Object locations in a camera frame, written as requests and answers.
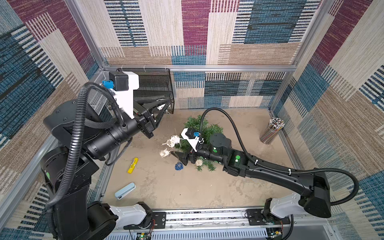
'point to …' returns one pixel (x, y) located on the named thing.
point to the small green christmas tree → (208, 130)
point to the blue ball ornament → (179, 166)
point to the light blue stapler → (124, 191)
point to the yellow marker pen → (133, 165)
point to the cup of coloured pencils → (275, 125)
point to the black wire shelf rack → (153, 82)
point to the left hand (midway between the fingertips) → (166, 99)
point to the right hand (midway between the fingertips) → (180, 143)
